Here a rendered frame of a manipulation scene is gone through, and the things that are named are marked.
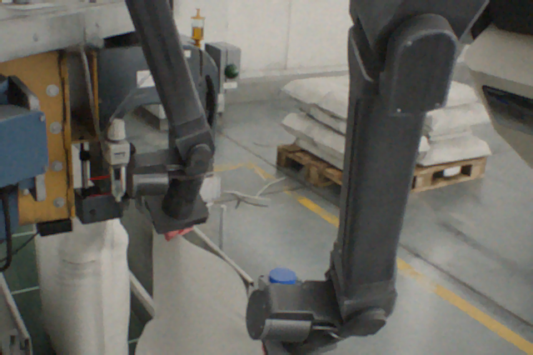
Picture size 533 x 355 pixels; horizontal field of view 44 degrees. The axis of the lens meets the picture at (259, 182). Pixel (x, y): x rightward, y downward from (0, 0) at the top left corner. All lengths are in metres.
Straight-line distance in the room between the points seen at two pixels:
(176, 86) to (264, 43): 5.16
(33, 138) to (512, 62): 0.67
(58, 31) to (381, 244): 0.62
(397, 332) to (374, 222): 2.28
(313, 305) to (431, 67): 0.39
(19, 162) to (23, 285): 1.45
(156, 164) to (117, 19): 0.28
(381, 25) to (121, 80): 0.85
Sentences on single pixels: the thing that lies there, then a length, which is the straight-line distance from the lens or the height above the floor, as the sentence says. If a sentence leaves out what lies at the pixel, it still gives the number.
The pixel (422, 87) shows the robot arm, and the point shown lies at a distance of 0.43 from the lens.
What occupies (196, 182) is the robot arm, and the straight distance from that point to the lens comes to 1.07.
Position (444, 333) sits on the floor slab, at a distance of 2.92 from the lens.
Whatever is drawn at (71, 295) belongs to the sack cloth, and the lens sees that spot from 1.69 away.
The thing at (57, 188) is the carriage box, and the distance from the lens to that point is 1.25.
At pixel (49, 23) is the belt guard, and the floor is 1.40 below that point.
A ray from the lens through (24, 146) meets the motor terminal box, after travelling 0.94.
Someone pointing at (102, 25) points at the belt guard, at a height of 1.39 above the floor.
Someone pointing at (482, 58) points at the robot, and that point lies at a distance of 1.01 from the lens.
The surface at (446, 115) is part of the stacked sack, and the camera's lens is 4.35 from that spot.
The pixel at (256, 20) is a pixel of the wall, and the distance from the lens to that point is 6.04.
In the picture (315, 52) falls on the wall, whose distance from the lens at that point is 6.47.
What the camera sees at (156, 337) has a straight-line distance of 1.29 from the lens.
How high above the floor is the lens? 1.56
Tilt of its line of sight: 22 degrees down
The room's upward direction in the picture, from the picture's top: 4 degrees clockwise
